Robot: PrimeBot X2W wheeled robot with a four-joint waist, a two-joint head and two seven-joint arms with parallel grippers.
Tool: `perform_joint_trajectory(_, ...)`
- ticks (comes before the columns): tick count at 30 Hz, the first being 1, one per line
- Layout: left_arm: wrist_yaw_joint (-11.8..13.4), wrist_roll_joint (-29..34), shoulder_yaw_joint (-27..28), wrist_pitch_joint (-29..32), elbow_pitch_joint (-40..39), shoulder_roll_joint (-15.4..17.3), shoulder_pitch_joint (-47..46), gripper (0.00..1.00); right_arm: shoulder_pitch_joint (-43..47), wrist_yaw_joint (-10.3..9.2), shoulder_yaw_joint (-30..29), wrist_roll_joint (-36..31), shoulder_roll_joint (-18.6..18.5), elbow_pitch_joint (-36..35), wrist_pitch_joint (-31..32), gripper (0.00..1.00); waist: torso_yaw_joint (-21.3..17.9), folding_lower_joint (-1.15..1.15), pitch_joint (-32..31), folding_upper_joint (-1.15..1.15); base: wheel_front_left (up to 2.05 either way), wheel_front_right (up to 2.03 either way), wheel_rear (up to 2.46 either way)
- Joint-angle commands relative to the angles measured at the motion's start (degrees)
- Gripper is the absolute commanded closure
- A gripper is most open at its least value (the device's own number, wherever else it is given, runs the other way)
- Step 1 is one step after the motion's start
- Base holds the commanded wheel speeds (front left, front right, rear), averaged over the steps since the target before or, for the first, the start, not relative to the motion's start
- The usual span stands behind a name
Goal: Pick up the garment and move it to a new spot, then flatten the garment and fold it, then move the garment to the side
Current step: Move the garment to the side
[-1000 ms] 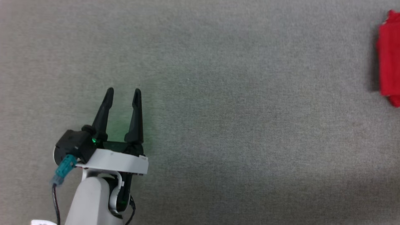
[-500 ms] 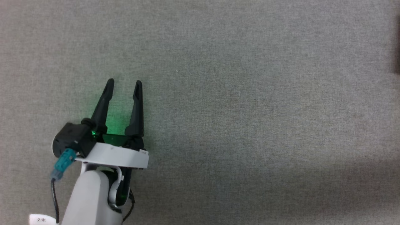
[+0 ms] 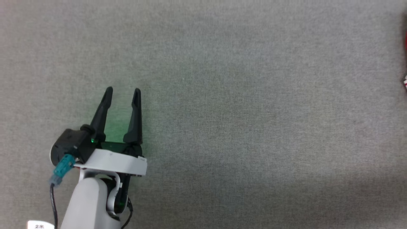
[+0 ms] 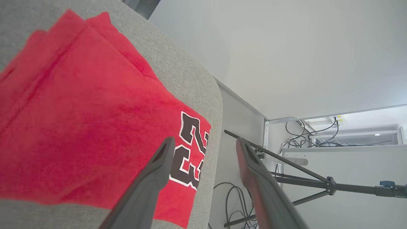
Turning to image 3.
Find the red and white jersey shirt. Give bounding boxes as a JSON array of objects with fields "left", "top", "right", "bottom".
[{"left": 402, "top": 13, "right": 407, "bottom": 93}]

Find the white cable label tag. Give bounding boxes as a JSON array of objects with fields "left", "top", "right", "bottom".
[{"left": 27, "top": 220, "right": 55, "bottom": 229}]

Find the teal cable connector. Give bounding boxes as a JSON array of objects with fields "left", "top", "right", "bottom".
[{"left": 49, "top": 154, "right": 76, "bottom": 187}]

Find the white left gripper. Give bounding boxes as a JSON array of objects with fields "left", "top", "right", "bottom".
[{"left": 75, "top": 86, "right": 148, "bottom": 214}]

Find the black camera cable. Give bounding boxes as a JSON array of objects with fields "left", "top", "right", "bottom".
[{"left": 50, "top": 184, "right": 59, "bottom": 229}]

